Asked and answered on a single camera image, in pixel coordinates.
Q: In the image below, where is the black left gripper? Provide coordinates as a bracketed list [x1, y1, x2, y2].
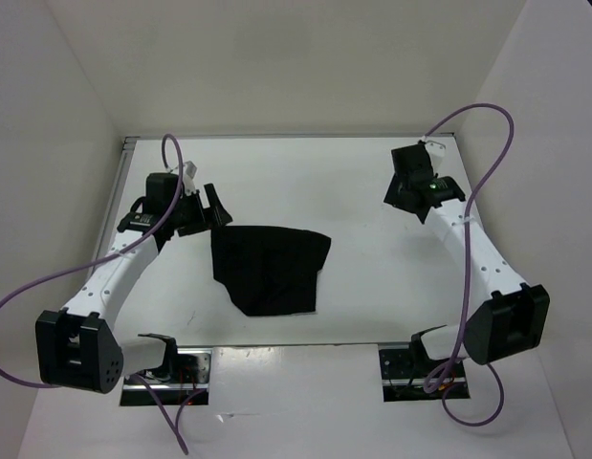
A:
[168, 183, 232, 236]

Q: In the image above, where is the black skirt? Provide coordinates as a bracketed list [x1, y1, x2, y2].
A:
[210, 226, 331, 317]

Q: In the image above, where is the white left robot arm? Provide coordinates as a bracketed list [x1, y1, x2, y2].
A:
[35, 172, 232, 394]

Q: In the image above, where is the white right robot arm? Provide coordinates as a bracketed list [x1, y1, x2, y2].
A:
[384, 142, 550, 365]

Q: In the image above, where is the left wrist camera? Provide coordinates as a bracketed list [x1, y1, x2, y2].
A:
[183, 161, 197, 196]

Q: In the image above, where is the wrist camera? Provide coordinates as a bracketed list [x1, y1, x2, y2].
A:
[419, 136, 446, 159]
[183, 161, 197, 196]

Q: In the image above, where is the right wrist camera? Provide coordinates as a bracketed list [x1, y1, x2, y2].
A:
[419, 136, 446, 159]

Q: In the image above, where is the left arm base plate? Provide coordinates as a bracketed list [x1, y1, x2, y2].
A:
[120, 347, 213, 407]

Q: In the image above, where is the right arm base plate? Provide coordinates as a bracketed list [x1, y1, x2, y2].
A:
[378, 343, 471, 403]

